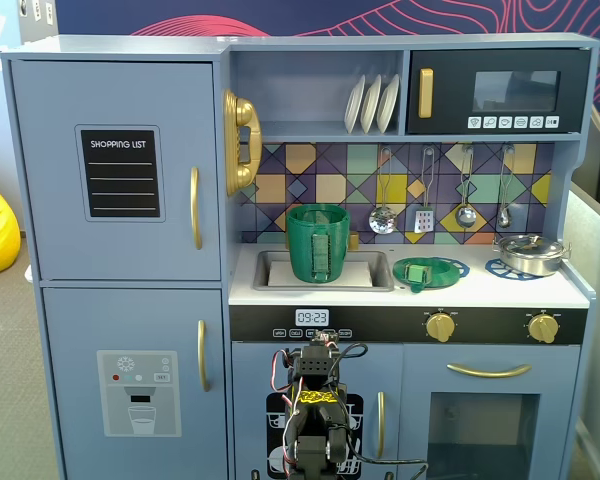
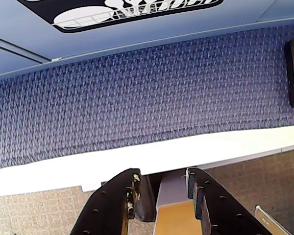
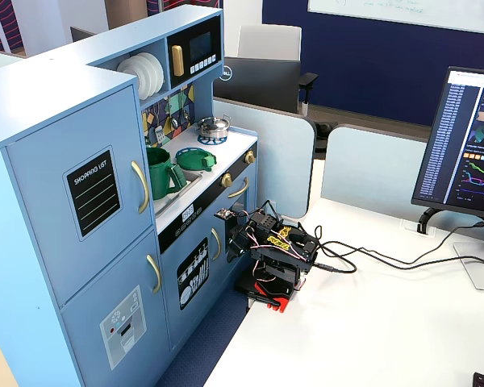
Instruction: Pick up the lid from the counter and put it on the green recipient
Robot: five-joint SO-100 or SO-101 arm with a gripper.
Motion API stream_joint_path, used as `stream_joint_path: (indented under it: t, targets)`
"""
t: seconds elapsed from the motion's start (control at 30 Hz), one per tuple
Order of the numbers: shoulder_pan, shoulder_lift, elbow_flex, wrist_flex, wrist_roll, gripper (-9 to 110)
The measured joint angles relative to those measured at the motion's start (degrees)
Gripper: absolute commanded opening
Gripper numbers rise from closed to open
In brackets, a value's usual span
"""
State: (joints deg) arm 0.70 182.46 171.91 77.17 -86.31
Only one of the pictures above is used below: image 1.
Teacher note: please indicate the green printed lid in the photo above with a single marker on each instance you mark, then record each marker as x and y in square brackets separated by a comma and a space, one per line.
[445, 272]

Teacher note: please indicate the grey toy sink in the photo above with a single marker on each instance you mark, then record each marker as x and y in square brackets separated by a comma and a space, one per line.
[261, 272]

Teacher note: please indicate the steel toy spoon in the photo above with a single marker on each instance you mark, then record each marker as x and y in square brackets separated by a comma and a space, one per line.
[503, 218]

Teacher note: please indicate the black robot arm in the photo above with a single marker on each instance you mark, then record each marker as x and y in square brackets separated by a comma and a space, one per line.
[325, 415]

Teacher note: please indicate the steel toy skimmer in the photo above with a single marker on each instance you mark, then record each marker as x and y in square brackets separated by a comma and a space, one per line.
[382, 220]

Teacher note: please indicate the blue oven door with window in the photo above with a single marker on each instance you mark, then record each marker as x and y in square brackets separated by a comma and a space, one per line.
[415, 380]

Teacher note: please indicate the steel toy slotted spatula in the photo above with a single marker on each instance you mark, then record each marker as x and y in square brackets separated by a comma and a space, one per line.
[424, 220]

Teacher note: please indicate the blue toy kitchen unit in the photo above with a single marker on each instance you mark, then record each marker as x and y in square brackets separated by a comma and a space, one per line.
[320, 42]

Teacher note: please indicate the grey partition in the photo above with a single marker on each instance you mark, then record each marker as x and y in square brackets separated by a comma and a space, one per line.
[595, 250]

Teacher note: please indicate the steel toy ladle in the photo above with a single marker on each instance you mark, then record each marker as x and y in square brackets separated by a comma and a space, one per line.
[465, 216]

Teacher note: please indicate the gold stove knob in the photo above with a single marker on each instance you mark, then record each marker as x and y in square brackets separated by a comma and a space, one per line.
[440, 327]
[543, 328]

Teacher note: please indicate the small camera circuit board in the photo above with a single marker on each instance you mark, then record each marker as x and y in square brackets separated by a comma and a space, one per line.
[324, 337]

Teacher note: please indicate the digital clock display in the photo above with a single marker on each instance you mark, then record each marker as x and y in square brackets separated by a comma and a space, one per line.
[312, 317]

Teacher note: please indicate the blue fridge door with chalkboard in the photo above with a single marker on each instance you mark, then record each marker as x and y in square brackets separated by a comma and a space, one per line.
[45, 200]

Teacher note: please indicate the blue dishwasher door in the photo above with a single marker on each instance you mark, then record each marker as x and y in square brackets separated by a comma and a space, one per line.
[250, 370]

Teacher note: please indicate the steel toy pot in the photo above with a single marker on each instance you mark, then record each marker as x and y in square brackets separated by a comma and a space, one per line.
[530, 262]

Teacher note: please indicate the white toy plate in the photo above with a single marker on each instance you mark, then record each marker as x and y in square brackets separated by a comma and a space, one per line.
[371, 105]
[354, 105]
[389, 102]

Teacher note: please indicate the steel pot lid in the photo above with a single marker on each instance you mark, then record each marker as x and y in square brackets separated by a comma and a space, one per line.
[527, 244]

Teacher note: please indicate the gold toy telephone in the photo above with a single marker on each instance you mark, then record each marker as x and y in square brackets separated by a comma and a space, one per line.
[245, 117]

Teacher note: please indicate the gold toy faucet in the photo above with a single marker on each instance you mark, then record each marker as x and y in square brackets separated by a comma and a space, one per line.
[354, 241]

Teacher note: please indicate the black microwave door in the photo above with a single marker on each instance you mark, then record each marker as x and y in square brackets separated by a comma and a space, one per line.
[450, 62]

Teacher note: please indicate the grey ice dispenser sticker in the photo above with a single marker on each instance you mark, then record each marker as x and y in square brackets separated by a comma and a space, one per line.
[170, 410]

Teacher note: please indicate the black dishwasher sticker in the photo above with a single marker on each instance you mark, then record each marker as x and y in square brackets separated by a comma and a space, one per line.
[275, 440]

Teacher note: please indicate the green printed container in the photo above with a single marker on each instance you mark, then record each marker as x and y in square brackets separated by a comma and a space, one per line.
[300, 250]

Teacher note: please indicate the blue fridge door with dispenser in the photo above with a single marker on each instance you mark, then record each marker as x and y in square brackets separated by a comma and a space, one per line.
[80, 325]

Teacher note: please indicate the black shopping list board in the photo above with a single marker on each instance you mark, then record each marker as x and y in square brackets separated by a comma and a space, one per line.
[120, 152]

